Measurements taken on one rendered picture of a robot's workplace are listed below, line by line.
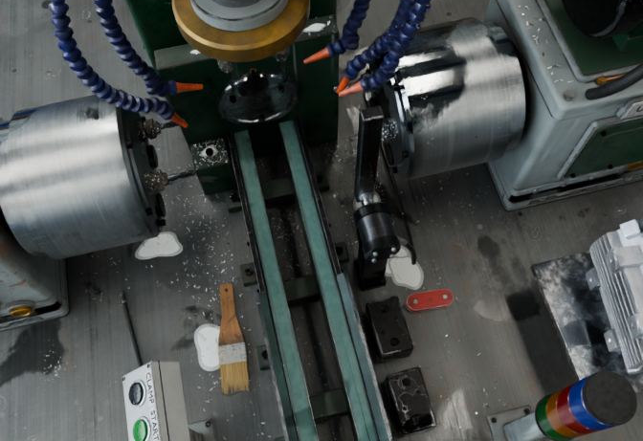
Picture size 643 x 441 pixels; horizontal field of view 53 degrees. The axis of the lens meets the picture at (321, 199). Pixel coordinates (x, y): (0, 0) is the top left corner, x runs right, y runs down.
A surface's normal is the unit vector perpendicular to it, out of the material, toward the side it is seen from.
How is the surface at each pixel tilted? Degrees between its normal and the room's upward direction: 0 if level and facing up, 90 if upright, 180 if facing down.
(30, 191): 36
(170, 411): 51
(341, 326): 0
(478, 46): 2
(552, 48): 0
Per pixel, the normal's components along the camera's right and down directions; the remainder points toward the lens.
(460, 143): 0.22, 0.67
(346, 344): -0.02, -0.43
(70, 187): 0.12, 0.16
